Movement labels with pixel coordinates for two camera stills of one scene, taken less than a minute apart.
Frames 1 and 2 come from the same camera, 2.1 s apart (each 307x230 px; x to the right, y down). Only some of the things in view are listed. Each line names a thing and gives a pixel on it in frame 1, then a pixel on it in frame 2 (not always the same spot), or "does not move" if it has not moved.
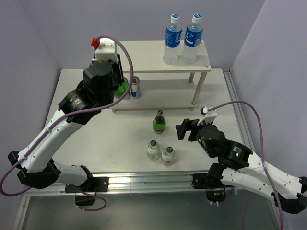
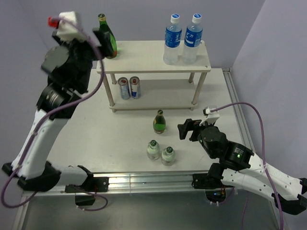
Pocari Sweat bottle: x=192 y=41 does not move
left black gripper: x=121 y=74 to x=72 y=44
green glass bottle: x=159 y=122 does not move
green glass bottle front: x=122 y=88 to x=104 y=28
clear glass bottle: x=153 y=150 does not move
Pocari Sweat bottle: x=172 y=40 does not move
